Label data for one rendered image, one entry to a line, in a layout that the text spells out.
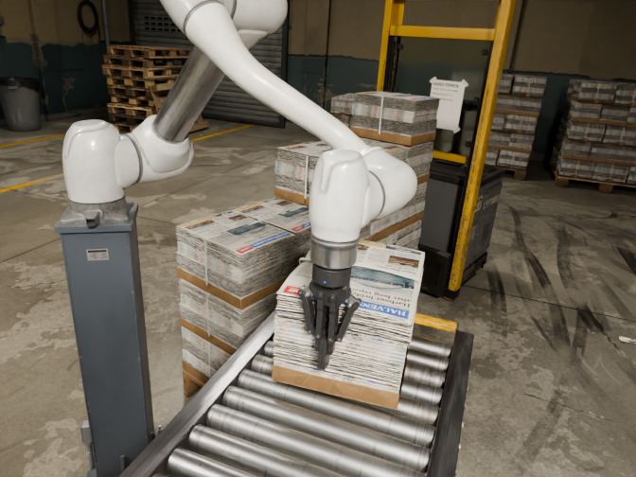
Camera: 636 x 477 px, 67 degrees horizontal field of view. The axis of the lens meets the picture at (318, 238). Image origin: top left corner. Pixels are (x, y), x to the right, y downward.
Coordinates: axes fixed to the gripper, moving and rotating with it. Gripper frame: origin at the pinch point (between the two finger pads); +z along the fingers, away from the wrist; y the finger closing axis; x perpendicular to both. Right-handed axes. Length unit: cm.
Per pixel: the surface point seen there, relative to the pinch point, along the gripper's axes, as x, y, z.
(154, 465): 27.7, 21.4, 13.6
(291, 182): -117, 59, -1
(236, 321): -56, 52, 38
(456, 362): -28.2, -26.1, 12.6
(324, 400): -1.2, -0.5, 13.4
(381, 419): -1.0, -13.5, 13.4
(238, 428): 12.7, 12.7, 14.4
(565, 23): -761, -88, -120
